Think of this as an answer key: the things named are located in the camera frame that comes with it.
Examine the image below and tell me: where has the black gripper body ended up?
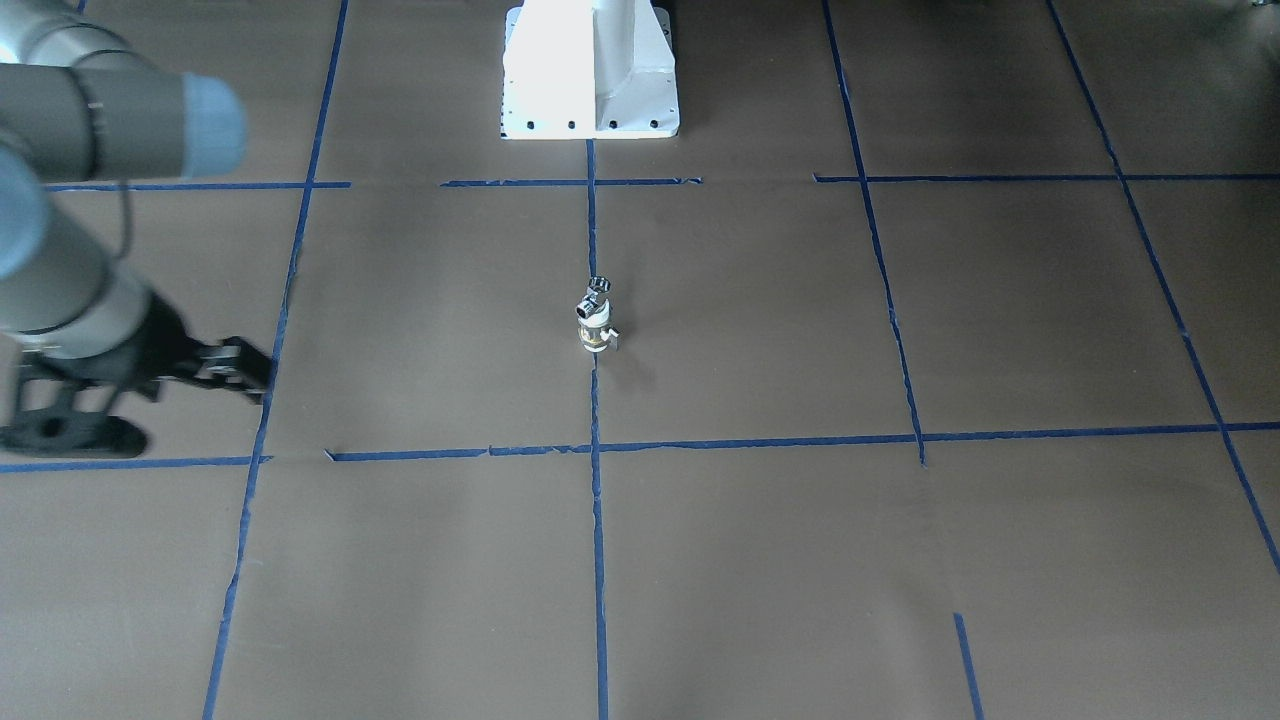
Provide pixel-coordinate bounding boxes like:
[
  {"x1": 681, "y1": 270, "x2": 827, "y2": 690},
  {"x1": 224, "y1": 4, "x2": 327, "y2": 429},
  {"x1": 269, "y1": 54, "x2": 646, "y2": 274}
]
[{"x1": 40, "y1": 291, "x2": 216, "y2": 391}]

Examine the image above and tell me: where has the white brass PPR fitting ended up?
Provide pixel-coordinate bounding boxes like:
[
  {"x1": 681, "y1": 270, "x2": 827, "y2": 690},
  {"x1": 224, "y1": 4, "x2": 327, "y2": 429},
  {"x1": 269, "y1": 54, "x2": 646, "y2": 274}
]
[{"x1": 577, "y1": 304, "x2": 621, "y2": 354}]

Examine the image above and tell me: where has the metal valve fitting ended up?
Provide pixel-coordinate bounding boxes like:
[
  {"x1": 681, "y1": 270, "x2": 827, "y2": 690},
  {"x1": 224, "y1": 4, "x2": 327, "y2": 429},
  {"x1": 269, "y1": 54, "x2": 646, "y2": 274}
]
[{"x1": 575, "y1": 275, "x2": 611, "y2": 325}]

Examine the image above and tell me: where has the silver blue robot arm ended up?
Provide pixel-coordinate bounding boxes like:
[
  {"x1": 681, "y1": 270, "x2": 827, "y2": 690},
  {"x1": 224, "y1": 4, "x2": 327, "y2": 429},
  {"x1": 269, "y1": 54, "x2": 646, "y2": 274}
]
[{"x1": 3, "y1": 1, "x2": 273, "y2": 402}]

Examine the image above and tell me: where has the white pillar with base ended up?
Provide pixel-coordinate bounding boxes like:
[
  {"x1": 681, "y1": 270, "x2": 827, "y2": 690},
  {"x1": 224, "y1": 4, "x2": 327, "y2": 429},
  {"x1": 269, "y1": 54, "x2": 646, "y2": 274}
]
[{"x1": 499, "y1": 1, "x2": 681, "y2": 141}]

